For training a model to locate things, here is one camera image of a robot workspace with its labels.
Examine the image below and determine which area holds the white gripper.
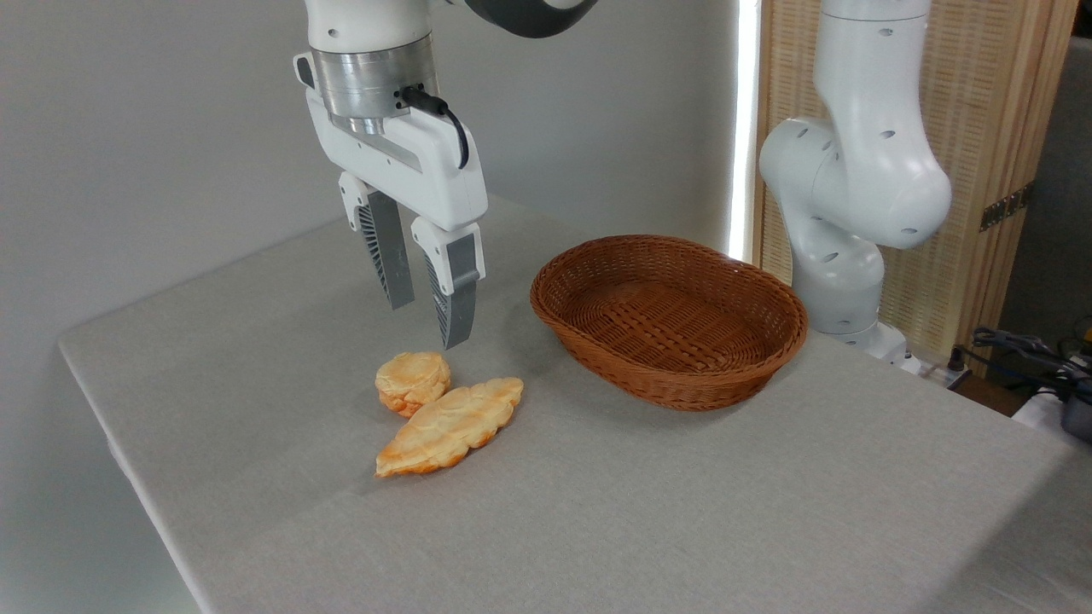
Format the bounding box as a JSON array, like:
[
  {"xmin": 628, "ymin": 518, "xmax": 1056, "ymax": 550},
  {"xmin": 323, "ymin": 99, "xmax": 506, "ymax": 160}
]
[{"xmin": 305, "ymin": 87, "xmax": 490, "ymax": 351}]

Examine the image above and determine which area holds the round bread roll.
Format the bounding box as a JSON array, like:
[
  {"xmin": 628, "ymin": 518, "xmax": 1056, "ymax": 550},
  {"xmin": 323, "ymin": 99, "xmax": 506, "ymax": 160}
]
[{"xmin": 375, "ymin": 350, "xmax": 453, "ymax": 420}]

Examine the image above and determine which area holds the long leaf-shaped bread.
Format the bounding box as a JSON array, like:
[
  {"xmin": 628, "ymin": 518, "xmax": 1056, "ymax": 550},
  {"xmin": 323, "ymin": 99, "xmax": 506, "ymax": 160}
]
[{"xmin": 375, "ymin": 376, "xmax": 526, "ymax": 479}]

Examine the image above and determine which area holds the brown oval wicker basket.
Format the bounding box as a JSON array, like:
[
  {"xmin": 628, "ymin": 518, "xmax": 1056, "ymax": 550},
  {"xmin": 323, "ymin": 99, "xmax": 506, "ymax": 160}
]
[{"xmin": 529, "ymin": 234, "xmax": 810, "ymax": 414}]

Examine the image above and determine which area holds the grey tablecloth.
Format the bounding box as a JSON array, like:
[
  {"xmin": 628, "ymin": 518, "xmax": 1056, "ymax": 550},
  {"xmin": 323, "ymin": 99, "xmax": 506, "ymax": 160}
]
[{"xmin": 57, "ymin": 177, "xmax": 1092, "ymax": 614}]

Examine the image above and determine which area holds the dark metal screen hinge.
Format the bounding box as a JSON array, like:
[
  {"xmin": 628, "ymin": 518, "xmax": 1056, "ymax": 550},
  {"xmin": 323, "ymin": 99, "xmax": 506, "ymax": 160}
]
[{"xmin": 979, "ymin": 182, "xmax": 1036, "ymax": 234}]

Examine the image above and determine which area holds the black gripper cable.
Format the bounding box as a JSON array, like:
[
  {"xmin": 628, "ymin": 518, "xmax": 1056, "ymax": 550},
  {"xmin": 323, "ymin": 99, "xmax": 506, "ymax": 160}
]
[{"xmin": 399, "ymin": 84, "xmax": 471, "ymax": 171}]

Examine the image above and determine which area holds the black cable bundle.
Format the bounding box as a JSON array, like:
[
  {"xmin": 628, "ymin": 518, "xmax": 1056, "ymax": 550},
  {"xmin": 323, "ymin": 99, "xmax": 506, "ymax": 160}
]
[{"xmin": 972, "ymin": 326, "xmax": 1092, "ymax": 403}]

